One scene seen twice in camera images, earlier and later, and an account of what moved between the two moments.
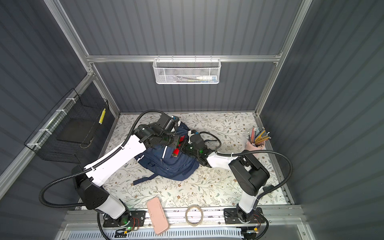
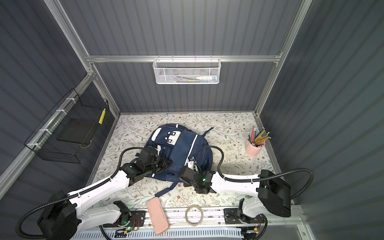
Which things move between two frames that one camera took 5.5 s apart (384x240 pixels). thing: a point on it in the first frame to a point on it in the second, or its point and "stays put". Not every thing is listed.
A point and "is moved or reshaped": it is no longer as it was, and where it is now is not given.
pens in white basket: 202,79 stays put
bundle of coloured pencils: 258,135 stays put
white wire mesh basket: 187,71 stays put
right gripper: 185,144 to 185,184
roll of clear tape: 186,215 stays put
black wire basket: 69,132 stays put
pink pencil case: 157,215 stays put
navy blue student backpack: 160,161 is moved or reshaped
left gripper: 176,137 to 165,164
